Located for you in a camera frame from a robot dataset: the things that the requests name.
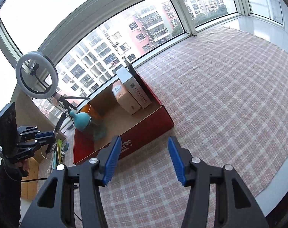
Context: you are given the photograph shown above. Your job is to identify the person's left hand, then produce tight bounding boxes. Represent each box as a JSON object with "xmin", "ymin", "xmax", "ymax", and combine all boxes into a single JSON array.
[{"xmin": 17, "ymin": 160, "xmax": 29, "ymax": 177}]

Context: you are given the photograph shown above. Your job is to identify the orange cup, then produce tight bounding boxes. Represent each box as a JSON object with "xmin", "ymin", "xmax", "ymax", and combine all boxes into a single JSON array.
[{"xmin": 80, "ymin": 104, "xmax": 103, "ymax": 121}]

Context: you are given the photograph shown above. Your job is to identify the teal bottle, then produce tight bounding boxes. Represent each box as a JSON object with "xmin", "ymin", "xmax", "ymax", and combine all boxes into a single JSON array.
[{"xmin": 69, "ymin": 110, "xmax": 108, "ymax": 140}]

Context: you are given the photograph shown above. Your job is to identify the black cable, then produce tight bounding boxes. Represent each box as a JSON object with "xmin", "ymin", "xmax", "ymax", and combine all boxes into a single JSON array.
[{"xmin": 21, "ymin": 177, "xmax": 49, "ymax": 183}]

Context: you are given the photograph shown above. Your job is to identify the pink plaid cloth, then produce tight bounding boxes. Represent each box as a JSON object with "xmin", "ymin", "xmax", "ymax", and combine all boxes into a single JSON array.
[{"xmin": 21, "ymin": 26, "xmax": 288, "ymax": 228}]

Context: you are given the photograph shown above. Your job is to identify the green highlighter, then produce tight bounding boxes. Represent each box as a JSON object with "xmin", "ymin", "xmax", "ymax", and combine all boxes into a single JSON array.
[{"xmin": 56, "ymin": 140, "xmax": 64, "ymax": 162}]

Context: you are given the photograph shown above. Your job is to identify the person's left forearm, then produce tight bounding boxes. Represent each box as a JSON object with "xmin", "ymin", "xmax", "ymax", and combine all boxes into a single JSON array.
[{"xmin": 0, "ymin": 161, "xmax": 22, "ymax": 228}]

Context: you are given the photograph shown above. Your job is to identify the white carton box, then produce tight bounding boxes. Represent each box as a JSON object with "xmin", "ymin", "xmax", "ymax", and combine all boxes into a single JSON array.
[{"xmin": 116, "ymin": 66, "xmax": 153, "ymax": 110}]

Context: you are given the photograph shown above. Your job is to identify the black tripod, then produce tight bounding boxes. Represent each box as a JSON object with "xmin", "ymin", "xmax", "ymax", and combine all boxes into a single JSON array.
[{"xmin": 52, "ymin": 93, "xmax": 90, "ymax": 124}]

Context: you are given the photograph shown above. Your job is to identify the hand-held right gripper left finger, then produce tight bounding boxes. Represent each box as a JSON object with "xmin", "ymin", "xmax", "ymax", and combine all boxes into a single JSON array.
[{"xmin": 20, "ymin": 135, "xmax": 123, "ymax": 228}]

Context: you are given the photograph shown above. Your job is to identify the black pouch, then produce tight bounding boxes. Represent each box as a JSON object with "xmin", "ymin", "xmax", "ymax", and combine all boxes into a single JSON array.
[{"xmin": 124, "ymin": 57, "xmax": 154, "ymax": 102}]

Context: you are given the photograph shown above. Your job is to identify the orange tissue pack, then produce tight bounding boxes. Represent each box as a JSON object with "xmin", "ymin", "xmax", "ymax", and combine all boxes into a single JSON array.
[{"xmin": 112, "ymin": 80, "xmax": 142, "ymax": 116}]

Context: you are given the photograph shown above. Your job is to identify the apartment buildings outside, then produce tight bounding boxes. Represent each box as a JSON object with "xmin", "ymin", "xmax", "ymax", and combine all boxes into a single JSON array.
[{"xmin": 32, "ymin": 0, "xmax": 230, "ymax": 119}]

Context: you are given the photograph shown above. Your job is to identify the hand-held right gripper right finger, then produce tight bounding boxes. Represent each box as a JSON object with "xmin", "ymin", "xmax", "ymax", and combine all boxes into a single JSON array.
[{"xmin": 167, "ymin": 136, "xmax": 270, "ymax": 228}]

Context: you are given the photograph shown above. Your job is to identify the white ring light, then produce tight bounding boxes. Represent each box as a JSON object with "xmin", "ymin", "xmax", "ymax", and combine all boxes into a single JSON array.
[{"xmin": 16, "ymin": 51, "xmax": 59, "ymax": 100}]

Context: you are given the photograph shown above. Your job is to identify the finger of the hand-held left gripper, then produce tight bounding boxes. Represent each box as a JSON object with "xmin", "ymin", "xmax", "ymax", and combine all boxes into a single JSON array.
[
  {"xmin": 17, "ymin": 125, "xmax": 56, "ymax": 141},
  {"xmin": 16, "ymin": 138, "xmax": 57, "ymax": 156}
]

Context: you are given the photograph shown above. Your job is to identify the red cardboard box container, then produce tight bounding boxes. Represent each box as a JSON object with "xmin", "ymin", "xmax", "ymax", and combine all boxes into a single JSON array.
[{"xmin": 73, "ymin": 76, "xmax": 175, "ymax": 166}]

